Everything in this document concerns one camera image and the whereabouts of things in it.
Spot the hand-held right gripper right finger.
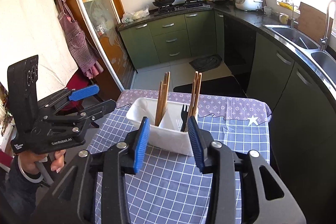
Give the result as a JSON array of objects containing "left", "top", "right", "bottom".
[{"left": 187, "top": 115, "right": 306, "bottom": 224}]

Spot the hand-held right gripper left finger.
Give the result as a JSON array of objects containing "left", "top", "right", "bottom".
[{"left": 31, "top": 116, "right": 151, "bottom": 224}]

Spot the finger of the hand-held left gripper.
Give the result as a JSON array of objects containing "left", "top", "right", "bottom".
[
  {"left": 39, "top": 84, "right": 100, "bottom": 112},
  {"left": 43, "top": 99, "right": 117, "bottom": 132}
]

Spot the white plastic utensil holder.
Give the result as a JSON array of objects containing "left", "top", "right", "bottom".
[{"left": 126, "top": 97, "right": 198, "bottom": 156}]

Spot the wooden chopstick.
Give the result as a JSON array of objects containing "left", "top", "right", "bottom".
[
  {"left": 185, "top": 71, "right": 198, "bottom": 132},
  {"left": 155, "top": 81, "right": 164, "bottom": 126},
  {"left": 188, "top": 72, "right": 202, "bottom": 125},
  {"left": 157, "top": 72, "right": 168, "bottom": 125},
  {"left": 160, "top": 71, "right": 171, "bottom": 119}
]

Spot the person's left forearm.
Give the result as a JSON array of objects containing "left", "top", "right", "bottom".
[{"left": 4, "top": 158, "right": 53, "bottom": 216}]

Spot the person's left hand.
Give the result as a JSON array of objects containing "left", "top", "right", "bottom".
[{"left": 18, "top": 149, "right": 67, "bottom": 175}]

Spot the red cloth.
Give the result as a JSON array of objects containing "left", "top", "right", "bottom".
[{"left": 64, "top": 74, "right": 91, "bottom": 109}]

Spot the black plastic fork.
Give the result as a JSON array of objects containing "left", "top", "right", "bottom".
[{"left": 180, "top": 105, "right": 190, "bottom": 132}]

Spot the blue checked tablecloth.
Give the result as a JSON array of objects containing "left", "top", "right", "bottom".
[{"left": 87, "top": 106, "right": 271, "bottom": 224}]

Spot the purple printed cloth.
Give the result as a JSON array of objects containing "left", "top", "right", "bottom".
[{"left": 115, "top": 89, "right": 273, "bottom": 123}]

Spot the checked apron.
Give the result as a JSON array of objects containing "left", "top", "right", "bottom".
[{"left": 57, "top": 0, "right": 104, "bottom": 80}]

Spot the black floor mat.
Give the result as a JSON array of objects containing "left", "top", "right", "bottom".
[{"left": 173, "top": 75, "right": 247, "bottom": 98}]

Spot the white curtain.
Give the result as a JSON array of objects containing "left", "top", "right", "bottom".
[{"left": 0, "top": 0, "right": 79, "bottom": 98}]

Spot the sliding glass door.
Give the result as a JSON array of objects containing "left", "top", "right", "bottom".
[{"left": 63, "top": 0, "right": 137, "bottom": 90}]

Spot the silver bangle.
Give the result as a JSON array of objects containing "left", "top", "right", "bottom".
[{"left": 16, "top": 158, "right": 42, "bottom": 183}]

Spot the grey floor mat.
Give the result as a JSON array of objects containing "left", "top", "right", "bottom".
[{"left": 189, "top": 54, "right": 223, "bottom": 71}]

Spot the clear plastic bag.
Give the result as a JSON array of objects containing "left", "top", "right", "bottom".
[{"left": 121, "top": 6, "right": 150, "bottom": 24}]

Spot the green drawer stack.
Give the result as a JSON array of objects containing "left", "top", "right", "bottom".
[{"left": 150, "top": 14, "right": 191, "bottom": 64}]

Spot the narrow green cabinet door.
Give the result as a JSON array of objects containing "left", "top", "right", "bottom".
[{"left": 214, "top": 10, "right": 225, "bottom": 59}]

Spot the black wok with lid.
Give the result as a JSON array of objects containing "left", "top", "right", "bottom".
[{"left": 152, "top": 0, "right": 176, "bottom": 7}]

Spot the black gas stove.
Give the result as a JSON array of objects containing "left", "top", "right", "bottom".
[{"left": 154, "top": 2, "right": 212, "bottom": 16}]

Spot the steel double sink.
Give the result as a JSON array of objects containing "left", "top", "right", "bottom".
[{"left": 262, "top": 24, "right": 336, "bottom": 83}]

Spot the white rice cooker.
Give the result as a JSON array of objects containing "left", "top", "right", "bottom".
[{"left": 235, "top": 0, "right": 263, "bottom": 12}]

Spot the small thin faucet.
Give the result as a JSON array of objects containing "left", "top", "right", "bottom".
[{"left": 280, "top": 0, "right": 298, "bottom": 29}]

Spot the yellow plastic tray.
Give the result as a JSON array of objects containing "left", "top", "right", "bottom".
[{"left": 278, "top": 0, "right": 300, "bottom": 10}]

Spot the wooden cutting board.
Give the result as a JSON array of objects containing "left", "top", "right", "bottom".
[{"left": 297, "top": 2, "right": 330, "bottom": 42}]

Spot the tall steel faucet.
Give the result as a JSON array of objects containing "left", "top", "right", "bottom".
[{"left": 319, "top": 0, "right": 336, "bottom": 51}]

